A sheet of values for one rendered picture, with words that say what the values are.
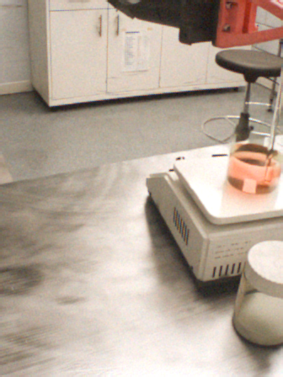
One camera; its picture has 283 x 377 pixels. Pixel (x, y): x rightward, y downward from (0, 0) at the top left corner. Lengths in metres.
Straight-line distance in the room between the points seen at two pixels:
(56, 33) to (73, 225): 2.38
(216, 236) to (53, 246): 0.19
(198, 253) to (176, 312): 0.06
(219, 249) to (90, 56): 2.59
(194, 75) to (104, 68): 0.74
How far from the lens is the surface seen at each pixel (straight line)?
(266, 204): 0.43
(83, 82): 2.98
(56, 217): 0.55
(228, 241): 0.42
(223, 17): 0.42
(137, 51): 3.07
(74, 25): 2.87
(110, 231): 0.52
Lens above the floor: 1.06
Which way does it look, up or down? 31 degrees down
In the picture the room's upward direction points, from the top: 3 degrees clockwise
